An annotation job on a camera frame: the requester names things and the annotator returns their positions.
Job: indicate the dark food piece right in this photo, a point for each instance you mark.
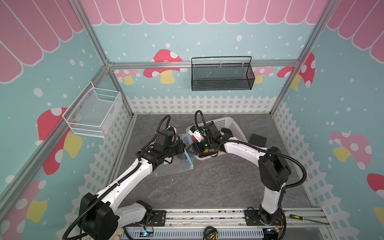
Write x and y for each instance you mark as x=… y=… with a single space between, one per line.
x=226 y=133

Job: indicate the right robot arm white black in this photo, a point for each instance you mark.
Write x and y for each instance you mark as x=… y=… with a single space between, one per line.
x=273 y=167

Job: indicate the yellow handled screwdriver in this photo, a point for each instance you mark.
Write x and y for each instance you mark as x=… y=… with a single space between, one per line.
x=304 y=219

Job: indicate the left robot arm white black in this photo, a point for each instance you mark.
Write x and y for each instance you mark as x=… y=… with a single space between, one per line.
x=98 y=216

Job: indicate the clear zip top bag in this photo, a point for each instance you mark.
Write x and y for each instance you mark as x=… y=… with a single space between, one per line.
x=181 y=163

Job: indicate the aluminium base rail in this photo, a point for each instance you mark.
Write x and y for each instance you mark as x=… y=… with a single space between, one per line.
x=235 y=218

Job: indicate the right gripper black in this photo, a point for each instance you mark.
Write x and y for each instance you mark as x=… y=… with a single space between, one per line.
x=197 y=144

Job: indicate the black square pad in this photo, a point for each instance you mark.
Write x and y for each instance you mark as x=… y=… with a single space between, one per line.
x=258 y=140

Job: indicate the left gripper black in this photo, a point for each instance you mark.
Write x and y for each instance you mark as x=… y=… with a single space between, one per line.
x=178 y=147

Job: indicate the black wire wall basket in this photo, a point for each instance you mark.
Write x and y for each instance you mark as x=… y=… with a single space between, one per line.
x=228 y=73

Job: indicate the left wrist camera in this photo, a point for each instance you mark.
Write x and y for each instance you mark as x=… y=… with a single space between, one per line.
x=172 y=129

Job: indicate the white plastic basket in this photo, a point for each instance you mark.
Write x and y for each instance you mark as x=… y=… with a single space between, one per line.
x=225 y=125

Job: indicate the white wire wall basket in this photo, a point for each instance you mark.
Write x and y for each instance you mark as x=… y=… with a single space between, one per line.
x=94 y=111

